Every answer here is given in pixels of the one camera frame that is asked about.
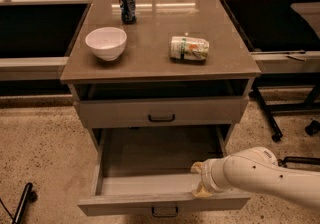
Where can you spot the dark blue soda can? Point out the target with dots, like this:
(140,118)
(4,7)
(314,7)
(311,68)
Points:
(128,8)

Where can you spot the black chair base right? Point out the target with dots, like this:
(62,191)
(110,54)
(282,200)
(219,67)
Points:
(312,129)

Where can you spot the black stand leg left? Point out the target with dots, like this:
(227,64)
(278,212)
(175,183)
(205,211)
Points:
(28,196)

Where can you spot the white ceramic bowl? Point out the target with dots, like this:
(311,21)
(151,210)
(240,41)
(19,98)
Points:
(107,43)

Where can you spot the grey drawer cabinet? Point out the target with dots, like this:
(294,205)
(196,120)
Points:
(146,71)

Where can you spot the grey drawer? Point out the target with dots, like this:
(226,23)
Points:
(148,171)
(160,112)

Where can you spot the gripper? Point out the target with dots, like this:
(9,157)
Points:
(207,177)

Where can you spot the green white lying can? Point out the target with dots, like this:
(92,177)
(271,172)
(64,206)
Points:
(188,48)

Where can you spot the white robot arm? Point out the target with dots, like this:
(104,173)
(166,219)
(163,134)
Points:
(256,170)

